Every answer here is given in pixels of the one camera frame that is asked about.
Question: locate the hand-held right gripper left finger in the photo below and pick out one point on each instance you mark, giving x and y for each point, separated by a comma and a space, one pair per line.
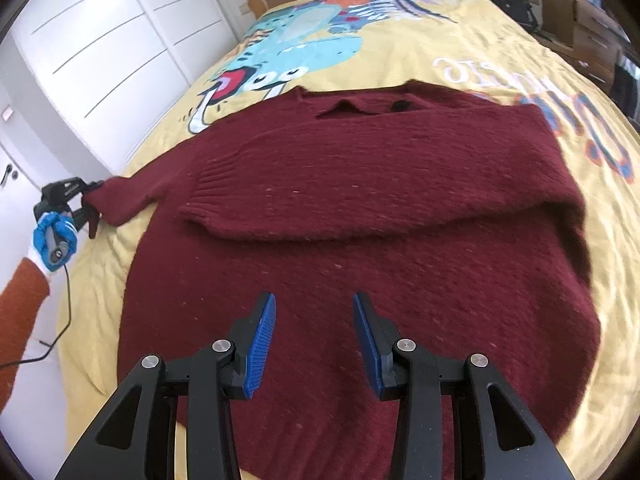
261, 340

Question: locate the person's left forearm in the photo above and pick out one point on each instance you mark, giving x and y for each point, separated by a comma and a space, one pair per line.
20, 310

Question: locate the wall light switch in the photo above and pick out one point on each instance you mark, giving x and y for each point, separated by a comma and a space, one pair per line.
7, 113

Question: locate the yellow printed blanket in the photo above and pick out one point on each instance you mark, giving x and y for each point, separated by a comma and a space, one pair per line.
400, 45

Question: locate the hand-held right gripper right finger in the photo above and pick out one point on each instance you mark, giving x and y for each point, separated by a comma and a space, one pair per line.
367, 345

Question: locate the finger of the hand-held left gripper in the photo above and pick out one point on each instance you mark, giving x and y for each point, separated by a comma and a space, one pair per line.
89, 220
90, 186

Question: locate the cardboard boxes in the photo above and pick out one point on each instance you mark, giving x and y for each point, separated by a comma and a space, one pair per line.
575, 25

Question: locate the white wardrobe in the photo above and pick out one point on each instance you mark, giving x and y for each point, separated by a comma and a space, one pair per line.
110, 35

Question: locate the wall socket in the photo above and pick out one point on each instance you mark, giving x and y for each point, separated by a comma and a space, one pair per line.
244, 9

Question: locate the maroon knit sweater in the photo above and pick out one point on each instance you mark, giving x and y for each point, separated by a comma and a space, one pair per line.
350, 200

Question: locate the person's left hand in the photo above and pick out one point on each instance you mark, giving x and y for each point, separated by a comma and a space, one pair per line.
42, 237

